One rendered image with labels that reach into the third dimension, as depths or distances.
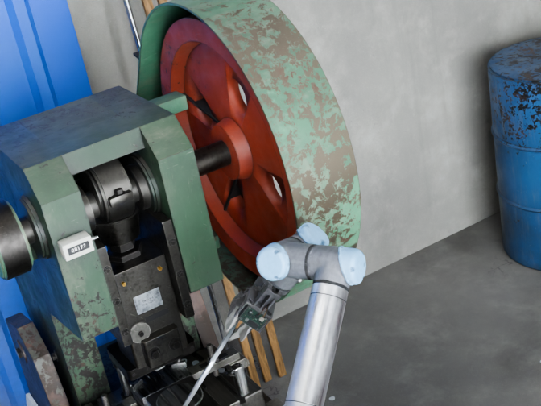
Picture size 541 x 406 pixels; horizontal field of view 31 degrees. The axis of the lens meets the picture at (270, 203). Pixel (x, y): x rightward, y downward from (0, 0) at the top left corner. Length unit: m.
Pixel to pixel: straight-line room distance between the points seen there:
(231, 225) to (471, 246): 2.06
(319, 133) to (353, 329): 2.03
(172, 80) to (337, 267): 0.96
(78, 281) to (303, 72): 0.72
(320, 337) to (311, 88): 0.60
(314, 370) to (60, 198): 0.73
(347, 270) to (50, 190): 0.72
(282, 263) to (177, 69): 0.87
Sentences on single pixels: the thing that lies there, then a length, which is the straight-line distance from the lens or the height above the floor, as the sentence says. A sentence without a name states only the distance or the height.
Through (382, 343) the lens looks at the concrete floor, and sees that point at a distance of 4.03.
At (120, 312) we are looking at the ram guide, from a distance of 2.43.
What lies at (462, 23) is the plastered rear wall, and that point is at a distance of 4.47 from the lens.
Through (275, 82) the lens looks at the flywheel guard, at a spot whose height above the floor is 1.58.
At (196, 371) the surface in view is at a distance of 2.74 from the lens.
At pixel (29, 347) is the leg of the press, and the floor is 0.86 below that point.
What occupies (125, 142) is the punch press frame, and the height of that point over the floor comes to 1.48.
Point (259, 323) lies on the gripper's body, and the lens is 2.21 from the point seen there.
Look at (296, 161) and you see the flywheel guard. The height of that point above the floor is 1.42.
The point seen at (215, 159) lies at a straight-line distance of 2.51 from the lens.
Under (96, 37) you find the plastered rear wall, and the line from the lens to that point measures 3.59.
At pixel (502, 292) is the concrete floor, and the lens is 4.28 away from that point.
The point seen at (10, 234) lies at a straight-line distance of 2.31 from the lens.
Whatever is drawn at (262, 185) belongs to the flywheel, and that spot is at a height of 1.25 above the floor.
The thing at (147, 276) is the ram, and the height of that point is 1.13.
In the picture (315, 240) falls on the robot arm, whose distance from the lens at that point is 2.10.
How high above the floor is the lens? 2.28
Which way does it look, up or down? 25 degrees down
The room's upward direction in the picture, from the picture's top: 11 degrees counter-clockwise
